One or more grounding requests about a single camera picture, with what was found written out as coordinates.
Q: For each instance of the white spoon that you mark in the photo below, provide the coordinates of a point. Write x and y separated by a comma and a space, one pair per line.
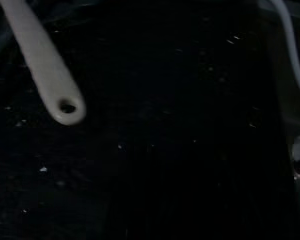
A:
47, 67

